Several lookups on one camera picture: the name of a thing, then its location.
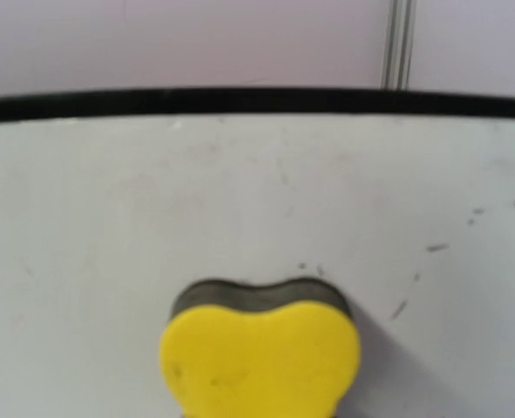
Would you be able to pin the yellow black whiteboard eraser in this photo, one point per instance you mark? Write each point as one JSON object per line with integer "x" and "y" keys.
{"x": 285, "y": 349}

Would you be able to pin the white whiteboard black frame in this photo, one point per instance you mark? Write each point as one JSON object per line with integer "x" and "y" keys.
{"x": 114, "y": 202}

